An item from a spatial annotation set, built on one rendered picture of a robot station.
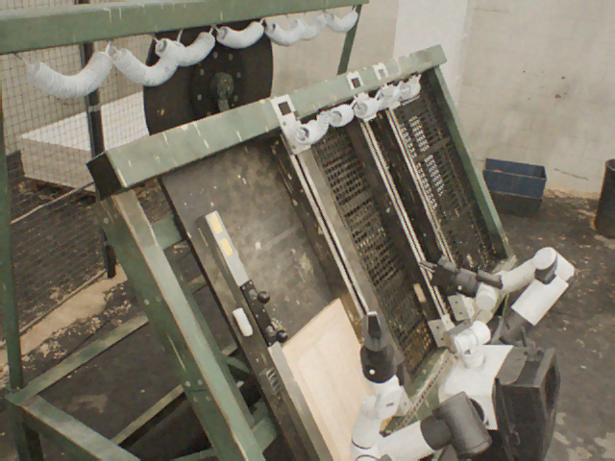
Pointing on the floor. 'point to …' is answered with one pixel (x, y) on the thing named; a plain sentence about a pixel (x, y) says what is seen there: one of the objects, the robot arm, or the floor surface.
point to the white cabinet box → (436, 34)
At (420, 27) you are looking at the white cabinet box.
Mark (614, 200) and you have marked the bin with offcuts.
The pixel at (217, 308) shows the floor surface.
